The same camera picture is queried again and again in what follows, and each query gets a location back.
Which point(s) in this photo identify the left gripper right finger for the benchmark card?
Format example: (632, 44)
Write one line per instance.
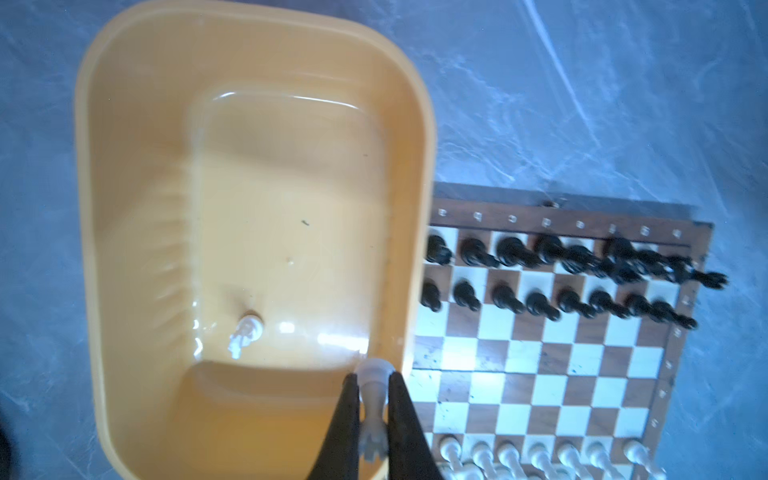
(409, 454)

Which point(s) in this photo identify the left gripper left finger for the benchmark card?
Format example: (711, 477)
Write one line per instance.
(339, 454)

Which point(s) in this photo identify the white knight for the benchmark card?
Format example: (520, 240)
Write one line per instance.
(373, 380)
(248, 330)

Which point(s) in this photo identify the wooden chess board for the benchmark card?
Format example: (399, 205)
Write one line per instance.
(549, 332)

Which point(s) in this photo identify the yellow plastic tray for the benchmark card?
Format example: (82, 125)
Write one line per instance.
(240, 159)

